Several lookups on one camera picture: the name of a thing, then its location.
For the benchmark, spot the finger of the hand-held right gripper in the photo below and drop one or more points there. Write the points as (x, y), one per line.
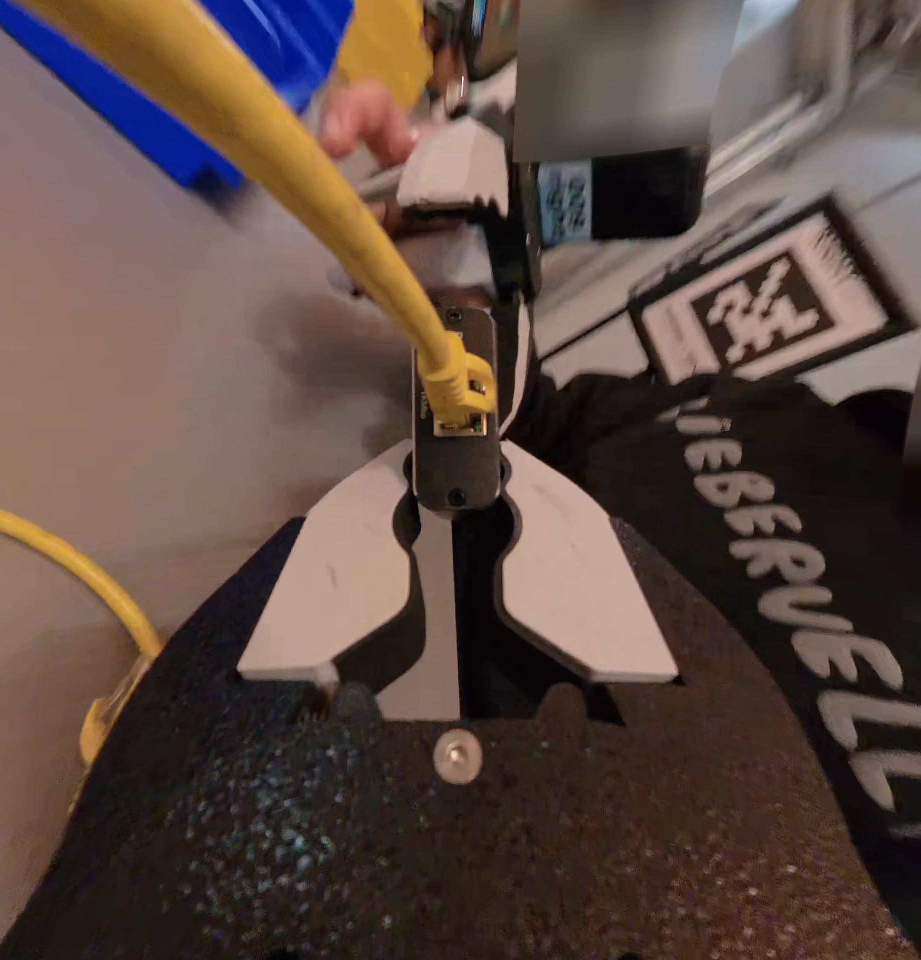
(453, 259)
(453, 165)

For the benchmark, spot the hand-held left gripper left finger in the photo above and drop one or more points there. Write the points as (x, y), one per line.
(333, 577)

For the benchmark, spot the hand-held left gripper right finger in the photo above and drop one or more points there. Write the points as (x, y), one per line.
(573, 585)

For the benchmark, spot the black network adapter box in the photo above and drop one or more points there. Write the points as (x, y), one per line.
(460, 469)

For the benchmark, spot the grey desk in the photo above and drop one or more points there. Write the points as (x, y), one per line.
(130, 360)

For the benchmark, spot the person's right hand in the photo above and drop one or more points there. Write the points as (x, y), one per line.
(370, 112)

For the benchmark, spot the person's black printed hoodie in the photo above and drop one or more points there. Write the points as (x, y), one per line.
(655, 465)

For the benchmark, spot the blue plastic bin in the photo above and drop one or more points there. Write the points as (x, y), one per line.
(153, 112)

